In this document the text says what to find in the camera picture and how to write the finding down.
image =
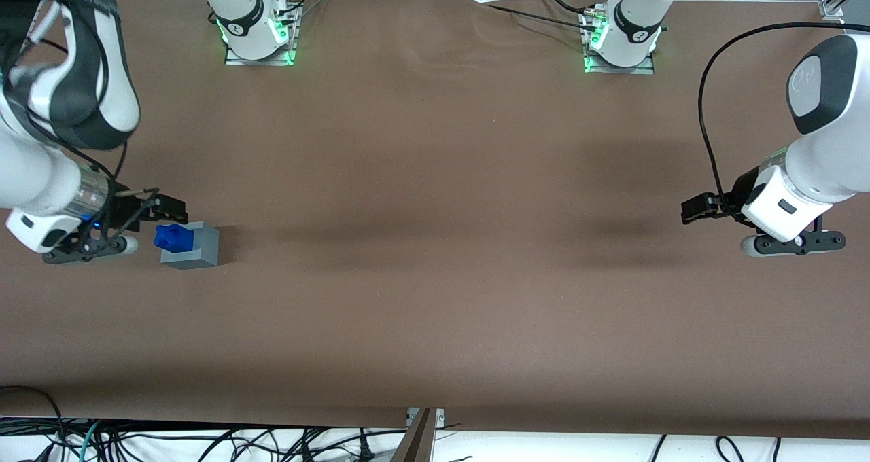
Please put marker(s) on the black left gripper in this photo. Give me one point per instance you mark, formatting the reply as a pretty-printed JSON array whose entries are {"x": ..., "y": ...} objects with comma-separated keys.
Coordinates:
[{"x": 742, "y": 191}]

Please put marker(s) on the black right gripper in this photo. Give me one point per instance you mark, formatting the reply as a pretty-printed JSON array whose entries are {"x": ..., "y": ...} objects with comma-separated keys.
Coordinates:
[{"x": 126, "y": 210}]

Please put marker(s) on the blue plastic insert part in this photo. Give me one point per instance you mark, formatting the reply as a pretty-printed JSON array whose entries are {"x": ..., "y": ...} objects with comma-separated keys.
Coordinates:
[{"x": 171, "y": 238}]

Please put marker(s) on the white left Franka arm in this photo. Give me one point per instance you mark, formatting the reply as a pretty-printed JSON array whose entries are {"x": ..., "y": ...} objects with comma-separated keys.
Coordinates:
[{"x": 815, "y": 156}]

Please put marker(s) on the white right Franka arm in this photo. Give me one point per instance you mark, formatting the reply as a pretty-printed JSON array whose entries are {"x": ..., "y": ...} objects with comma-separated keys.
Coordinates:
[{"x": 102, "y": 102}]

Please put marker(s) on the gray cube base with socket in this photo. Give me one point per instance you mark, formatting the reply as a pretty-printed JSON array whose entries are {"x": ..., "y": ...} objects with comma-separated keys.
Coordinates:
[{"x": 201, "y": 248}]

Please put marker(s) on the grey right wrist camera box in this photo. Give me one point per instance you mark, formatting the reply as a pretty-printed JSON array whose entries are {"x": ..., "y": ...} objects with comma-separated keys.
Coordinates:
[{"x": 102, "y": 248}]

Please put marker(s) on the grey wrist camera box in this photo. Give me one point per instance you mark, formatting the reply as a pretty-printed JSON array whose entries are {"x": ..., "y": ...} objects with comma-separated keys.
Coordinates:
[
  {"x": 102, "y": 248},
  {"x": 802, "y": 242}
]

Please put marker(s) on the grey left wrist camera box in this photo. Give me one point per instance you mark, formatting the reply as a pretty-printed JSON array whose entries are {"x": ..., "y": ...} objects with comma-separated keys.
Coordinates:
[{"x": 802, "y": 242}]

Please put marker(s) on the aluminium table frame profile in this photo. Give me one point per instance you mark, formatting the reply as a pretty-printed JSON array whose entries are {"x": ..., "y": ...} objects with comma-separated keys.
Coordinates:
[{"x": 418, "y": 438}]

